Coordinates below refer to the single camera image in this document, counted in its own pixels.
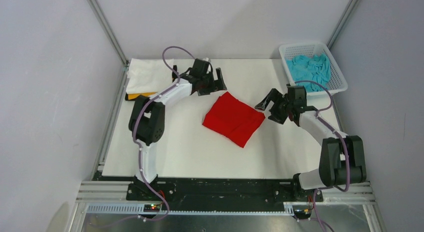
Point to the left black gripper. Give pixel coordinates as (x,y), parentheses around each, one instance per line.
(216,85)

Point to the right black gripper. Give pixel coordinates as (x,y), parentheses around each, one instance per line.
(276,97)

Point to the red t shirt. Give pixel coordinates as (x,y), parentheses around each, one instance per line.
(233,119)

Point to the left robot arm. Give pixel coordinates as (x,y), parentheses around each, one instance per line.
(148,116)

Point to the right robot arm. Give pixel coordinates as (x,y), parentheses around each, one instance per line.
(342,158)

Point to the blue t shirt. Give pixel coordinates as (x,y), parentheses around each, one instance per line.
(316,68)

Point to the white plastic basket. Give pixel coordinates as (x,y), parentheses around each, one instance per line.
(337,81)

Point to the white folded t shirt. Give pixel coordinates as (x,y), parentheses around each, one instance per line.
(148,76)

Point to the yellow folded t shirt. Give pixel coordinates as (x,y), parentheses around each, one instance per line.
(132,97)

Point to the right controller board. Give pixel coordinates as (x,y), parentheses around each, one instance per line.
(302,214)

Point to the controller board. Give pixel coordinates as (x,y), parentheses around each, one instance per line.
(153,208)
(302,214)

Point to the left controller board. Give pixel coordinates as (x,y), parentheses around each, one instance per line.
(153,208)

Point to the right corner aluminium post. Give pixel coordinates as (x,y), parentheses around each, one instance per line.
(342,22)

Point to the corner aluminium post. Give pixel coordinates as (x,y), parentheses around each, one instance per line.
(106,27)
(342,22)

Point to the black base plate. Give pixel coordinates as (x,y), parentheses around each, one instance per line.
(220,195)

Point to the aluminium frame rail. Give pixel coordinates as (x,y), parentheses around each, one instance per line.
(101,206)

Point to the left corner aluminium post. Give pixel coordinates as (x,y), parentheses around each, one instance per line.
(106,27)

